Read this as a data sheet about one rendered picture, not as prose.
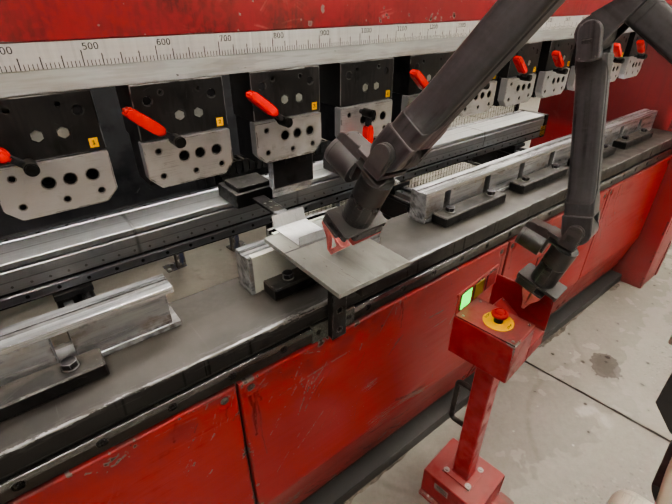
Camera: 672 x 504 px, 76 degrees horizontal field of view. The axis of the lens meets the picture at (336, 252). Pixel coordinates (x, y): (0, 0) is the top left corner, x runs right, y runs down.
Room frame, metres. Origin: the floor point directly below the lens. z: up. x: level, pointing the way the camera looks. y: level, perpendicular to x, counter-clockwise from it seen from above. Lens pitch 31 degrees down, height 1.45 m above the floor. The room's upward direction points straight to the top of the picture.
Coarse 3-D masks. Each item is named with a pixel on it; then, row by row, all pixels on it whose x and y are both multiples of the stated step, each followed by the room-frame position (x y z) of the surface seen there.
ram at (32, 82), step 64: (0, 0) 0.60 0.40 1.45; (64, 0) 0.64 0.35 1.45; (128, 0) 0.69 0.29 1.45; (192, 0) 0.74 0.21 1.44; (256, 0) 0.81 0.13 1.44; (320, 0) 0.89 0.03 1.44; (384, 0) 0.99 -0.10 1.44; (448, 0) 1.11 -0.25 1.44; (576, 0) 1.47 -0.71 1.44; (128, 64) 0.68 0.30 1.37; (192, 64) 0.73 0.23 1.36; (256, 64) 0.80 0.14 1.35; (320, 64) 0.89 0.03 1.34
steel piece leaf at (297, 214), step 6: (294, 210) 0.90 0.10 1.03; (300, 210) 0.91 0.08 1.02; (276, 216) 0.87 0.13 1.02; (282, 216) 0.88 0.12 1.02; (288, 216) 0.89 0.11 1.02; (294, 216) 0.90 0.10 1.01; (300, 216) 0.90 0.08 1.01; (276, 222) 0.87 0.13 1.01; (282, 222) 0.87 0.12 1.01; (288, 222) 0.88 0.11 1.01
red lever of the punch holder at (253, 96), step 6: (246, 96) 0.76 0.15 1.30; (252, 96) 0.75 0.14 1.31; (258, 96) 0.76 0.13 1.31; (252, 102) 0.76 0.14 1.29; (258, 102) 0.76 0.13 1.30; (264, 102) 0.76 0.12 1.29; (264, 108) 0.76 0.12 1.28; (270, 108) 0.77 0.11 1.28; (276, 108) 0.78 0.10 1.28; (270, 114) 0.77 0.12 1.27; (276, 114) 0.78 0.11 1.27; (276, 120) 0.81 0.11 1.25; (282, 120) 0.79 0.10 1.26; (288, 120) 0.79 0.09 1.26; (288, 126) 0.79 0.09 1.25
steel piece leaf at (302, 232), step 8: (288, 224) 0.88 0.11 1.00; (296, 224) 0.88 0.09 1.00; (304, 224) 0.88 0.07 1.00; (312, 224) 0.88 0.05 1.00; (280, 232) 0.84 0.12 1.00; (288, 232) 0.84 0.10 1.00; (296, 232) 0.84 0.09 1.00; (304, 232) 0.84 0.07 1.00; (312, 232) 0.84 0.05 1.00; (320, 232) 0.81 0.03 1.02; (296, 240) 0.80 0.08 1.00; (304, 240) 0.79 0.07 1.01; (312, 240) 0.80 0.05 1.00
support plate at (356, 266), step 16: (320, 224) 0.88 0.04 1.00; (272, 240) 0.81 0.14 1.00; (288, 240) 0.81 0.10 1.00; (368, 240) 0.81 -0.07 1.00; (288, 256) 0.74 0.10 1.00; (304, 256) 0.74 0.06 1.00; (320, 256) 0.74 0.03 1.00; (336, 256) 0.74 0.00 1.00; (352, 256) 0.74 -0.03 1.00; (368, 256) 0.74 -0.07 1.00; (384, 256) 0.74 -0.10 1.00; (400, 256) 0.74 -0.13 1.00; (320, 272) 0.68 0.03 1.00; (336, 272) 0.68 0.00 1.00; (352, 272) 0.68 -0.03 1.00; (368, 272) 0.68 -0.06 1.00; (384, 272) 0.68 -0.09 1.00; (336, 288) 0.63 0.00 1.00; (352, 288) 0.63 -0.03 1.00
